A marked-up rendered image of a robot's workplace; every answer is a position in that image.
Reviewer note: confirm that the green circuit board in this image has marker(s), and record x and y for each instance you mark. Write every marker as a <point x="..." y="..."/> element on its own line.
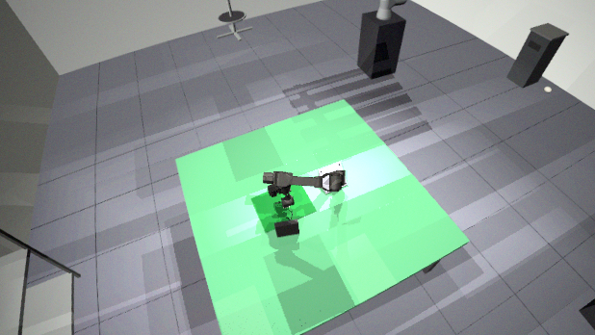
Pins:
<point x="269" y="213"/>

